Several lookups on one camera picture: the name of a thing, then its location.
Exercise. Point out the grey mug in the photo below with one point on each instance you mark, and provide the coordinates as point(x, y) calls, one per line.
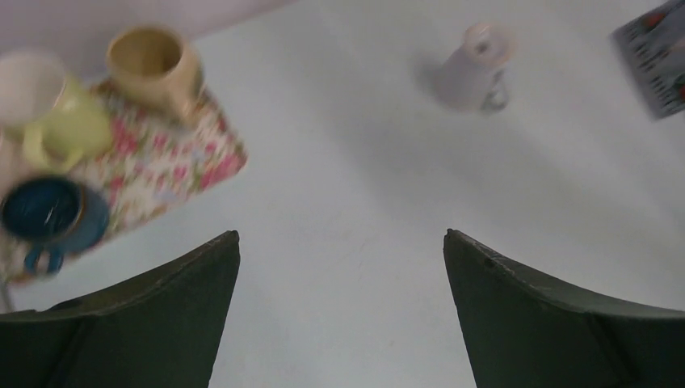
point(652, 47)
point(472, 79)

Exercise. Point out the floral placemat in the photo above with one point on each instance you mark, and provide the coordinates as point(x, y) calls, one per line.
point(156, 165)

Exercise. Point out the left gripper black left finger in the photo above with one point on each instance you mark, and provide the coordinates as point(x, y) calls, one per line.
point(161, 328)

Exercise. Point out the blue ceramic mug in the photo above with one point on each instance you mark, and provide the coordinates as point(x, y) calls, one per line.
point(55, 216)

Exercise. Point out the yellow ceramic mug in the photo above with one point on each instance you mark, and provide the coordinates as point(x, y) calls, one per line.
point(56, 121)

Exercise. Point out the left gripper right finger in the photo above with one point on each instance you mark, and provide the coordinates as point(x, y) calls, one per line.
point(524, 328)

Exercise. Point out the beige ceramic mug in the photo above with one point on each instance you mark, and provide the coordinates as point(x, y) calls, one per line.
point(157, 67)

